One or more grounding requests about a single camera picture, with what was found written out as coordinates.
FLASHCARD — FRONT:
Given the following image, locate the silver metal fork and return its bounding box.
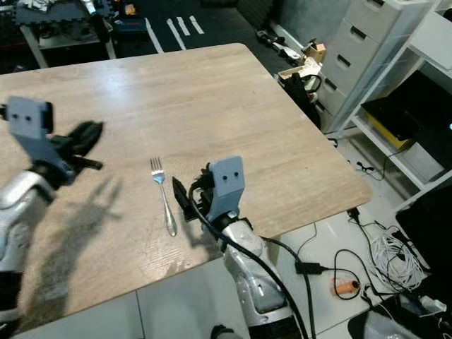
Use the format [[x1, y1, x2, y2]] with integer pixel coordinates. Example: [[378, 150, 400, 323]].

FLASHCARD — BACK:
[[149, 157, 179, 237]]

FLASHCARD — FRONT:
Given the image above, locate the cluttered workbench with tools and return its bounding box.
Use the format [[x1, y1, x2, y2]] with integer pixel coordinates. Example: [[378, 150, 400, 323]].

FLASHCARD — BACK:
[[16, 0, 150, 70]]

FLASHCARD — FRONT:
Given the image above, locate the black power adapter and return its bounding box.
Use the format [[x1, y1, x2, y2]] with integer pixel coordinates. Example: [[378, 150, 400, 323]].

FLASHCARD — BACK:
[[295, 261, 327, 276]]

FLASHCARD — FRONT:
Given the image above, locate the black robot foot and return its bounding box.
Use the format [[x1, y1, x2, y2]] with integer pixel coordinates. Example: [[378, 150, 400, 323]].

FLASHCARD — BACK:
[[210, 324, 245, 339]]

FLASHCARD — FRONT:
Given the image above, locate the orange cylinder tool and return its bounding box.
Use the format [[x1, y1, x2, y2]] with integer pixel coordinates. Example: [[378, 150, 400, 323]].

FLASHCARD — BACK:
[[329, 276, 362, 295]]

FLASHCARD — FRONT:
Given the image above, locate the white shelf rack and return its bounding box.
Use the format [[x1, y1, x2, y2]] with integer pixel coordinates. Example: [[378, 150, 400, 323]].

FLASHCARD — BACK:
[[347, 6, 452, 208]]

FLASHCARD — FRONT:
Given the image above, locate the white drawer cabinet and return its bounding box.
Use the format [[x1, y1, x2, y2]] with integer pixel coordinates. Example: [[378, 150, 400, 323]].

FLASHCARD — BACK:
[[316, 0, 440, 133]]

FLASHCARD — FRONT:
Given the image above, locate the black and yellow case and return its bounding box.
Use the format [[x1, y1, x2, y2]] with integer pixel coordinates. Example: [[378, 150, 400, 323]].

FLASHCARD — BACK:
[[360, 69, 452, 153]]

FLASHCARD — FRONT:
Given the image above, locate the black monitor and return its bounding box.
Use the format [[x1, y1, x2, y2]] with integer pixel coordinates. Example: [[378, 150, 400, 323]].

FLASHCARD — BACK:
[[394, 182, 452, 287]]

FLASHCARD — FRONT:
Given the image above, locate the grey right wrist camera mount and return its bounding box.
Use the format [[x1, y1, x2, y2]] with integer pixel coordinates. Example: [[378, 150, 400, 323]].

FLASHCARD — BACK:
[[208, 155, 248, 221]]

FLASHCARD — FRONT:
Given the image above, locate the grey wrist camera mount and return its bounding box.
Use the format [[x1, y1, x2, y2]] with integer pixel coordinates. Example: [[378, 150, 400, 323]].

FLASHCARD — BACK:
[[208, 155, 248, 221], [5, 96, 76, 177]]

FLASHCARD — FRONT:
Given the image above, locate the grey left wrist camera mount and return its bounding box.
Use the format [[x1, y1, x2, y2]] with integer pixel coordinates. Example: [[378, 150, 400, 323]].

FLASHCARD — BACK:
[[5, 96, 76, 177]]

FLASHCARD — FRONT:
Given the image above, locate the white coiled cable bundle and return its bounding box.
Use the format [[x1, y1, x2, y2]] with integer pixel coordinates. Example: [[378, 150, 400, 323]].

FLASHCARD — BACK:
[[370, 232, 433, 292]]

